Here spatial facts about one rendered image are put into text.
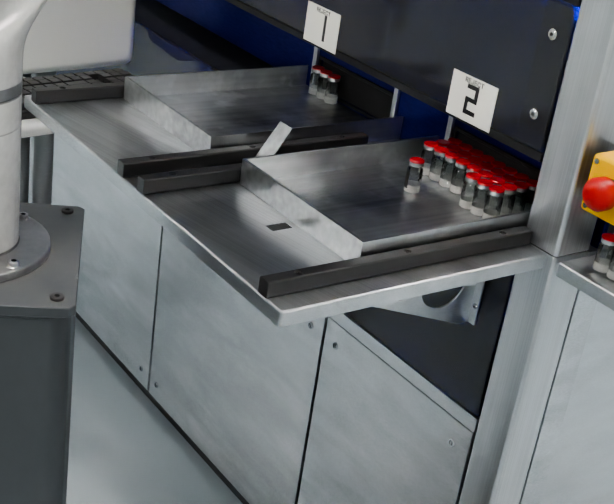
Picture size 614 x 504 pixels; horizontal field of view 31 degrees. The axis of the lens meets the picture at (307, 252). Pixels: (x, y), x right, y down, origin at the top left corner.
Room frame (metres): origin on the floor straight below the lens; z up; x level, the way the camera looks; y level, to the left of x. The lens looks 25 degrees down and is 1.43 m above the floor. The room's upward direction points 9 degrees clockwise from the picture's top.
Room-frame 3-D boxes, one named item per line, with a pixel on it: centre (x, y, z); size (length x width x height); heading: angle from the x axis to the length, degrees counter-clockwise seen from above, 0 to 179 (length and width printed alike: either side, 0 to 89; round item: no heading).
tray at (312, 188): (1.34, -0.11, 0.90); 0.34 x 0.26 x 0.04; 129
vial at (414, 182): (1.39, -0.13, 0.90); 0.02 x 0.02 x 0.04
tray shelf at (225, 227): (1.43, 0.05, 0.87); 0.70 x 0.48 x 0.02; 39
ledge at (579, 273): (1.23, -0.40, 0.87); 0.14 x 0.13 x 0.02; 129
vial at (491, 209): (1.33, -0.23, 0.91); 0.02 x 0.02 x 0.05
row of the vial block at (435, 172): (1.41, -0.20, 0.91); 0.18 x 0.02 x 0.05; 39
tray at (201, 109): (1.60, 0.10, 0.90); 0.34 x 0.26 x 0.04; 129
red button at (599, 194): (1.19, -0.33, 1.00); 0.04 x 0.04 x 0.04; 39
